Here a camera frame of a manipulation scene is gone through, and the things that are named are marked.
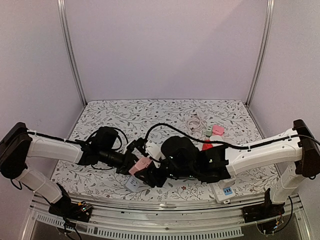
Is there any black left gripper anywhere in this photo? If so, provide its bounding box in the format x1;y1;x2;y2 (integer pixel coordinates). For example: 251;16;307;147
99;147;145;176

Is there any pink cube socket adapter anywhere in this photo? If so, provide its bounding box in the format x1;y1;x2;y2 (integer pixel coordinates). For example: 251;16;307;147
128;157;153;176

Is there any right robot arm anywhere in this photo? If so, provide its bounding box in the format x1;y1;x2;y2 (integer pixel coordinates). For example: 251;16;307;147
134;119;320;223

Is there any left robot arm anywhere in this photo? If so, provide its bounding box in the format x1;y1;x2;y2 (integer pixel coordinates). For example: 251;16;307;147
0;122;138;223

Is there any red cube socket adapter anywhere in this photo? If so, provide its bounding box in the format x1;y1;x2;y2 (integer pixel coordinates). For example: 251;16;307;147
202;140;214;151

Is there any green usb plug adapter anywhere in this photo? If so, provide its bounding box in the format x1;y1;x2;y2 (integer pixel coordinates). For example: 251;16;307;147
205;125;213;138

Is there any white flat plug adapter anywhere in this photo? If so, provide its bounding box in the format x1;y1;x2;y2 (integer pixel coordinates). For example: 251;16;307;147
209;135;224;145

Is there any pink flat plug adapter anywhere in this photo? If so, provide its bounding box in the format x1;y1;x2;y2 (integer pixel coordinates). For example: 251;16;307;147
212;125;225;136

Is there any long white power strip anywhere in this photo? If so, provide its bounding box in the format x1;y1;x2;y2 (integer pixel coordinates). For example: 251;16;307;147
209;177;236;204

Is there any floral patterned table mat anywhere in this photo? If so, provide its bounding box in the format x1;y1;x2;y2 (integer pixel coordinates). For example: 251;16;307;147
51;99;262;202

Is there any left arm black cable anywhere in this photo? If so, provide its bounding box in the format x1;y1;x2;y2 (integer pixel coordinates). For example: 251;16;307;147
27;128;131;156

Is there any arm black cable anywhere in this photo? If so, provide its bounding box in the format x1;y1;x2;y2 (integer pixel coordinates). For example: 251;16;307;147
27;128;131;156
144;122;320;152

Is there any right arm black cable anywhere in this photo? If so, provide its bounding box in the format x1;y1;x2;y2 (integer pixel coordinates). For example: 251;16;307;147
144;122;320;152

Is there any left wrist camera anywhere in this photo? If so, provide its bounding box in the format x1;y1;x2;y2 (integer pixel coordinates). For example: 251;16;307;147
94;126;119;151

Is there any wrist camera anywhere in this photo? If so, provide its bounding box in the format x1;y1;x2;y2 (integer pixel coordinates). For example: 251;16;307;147
145;136;200;170
94;126;119;151

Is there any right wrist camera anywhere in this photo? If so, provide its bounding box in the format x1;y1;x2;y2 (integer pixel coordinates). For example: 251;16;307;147
145;136;200;170

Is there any aluminium front rail base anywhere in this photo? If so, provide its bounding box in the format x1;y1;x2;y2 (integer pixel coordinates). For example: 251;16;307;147
20;194;314;240

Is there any pink coiled power cable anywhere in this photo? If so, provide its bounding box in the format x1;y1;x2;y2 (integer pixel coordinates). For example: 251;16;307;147
186;111;208;133

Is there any left aluminium frame post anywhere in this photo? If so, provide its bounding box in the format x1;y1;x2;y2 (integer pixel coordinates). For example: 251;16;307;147
57;0;88;107

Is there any aluminium frame post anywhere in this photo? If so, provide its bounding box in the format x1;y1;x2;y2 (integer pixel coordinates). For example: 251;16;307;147
245;0;275;108
57;0;88;107

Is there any right aluminium frame post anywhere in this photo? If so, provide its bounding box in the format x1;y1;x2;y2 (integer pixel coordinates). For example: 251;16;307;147
245;0;275;108

